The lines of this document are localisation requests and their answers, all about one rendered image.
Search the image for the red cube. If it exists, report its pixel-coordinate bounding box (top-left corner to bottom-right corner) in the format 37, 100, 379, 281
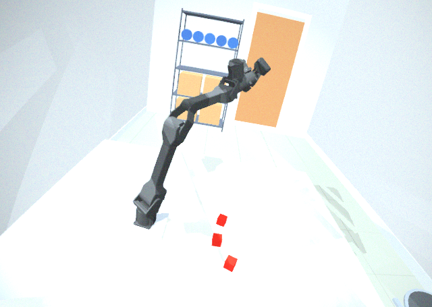
211, 233, 223, 247
223, 255, 238, 272
216, 213, 227, 227

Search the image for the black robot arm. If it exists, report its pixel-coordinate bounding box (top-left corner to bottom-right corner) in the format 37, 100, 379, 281
132, 59, 252, 229

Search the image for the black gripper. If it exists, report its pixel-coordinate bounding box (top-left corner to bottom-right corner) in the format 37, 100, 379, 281
243, 57, 271, 92

